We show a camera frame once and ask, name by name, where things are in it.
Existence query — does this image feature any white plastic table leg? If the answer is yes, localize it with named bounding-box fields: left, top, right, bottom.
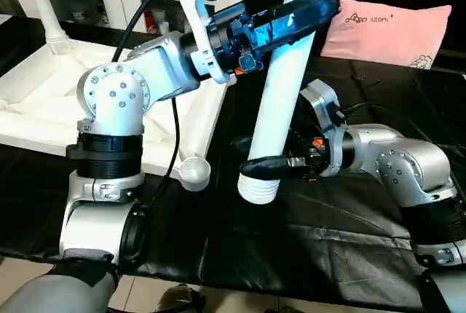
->
left=19, top=0, right=75, bottom=56
left=236, top=0, right=336, bottom=206

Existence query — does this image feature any black work mat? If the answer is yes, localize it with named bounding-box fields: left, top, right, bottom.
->
left=0, top=13, right=466, bottom=312

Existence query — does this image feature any pink printed pillow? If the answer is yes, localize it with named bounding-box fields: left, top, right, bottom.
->
left=320, top=0, right=454, bottom=71

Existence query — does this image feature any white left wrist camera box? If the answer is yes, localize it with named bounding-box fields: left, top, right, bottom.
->
left=178, top=0, right=235, bottom=87

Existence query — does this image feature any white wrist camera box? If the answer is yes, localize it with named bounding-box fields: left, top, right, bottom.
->
left=178, top=0, right=235, bottom=87
left=299, top=79, right=343, bottom=139

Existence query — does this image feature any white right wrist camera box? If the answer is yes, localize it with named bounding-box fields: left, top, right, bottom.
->
left=299, top=79, right=343, bottom=139

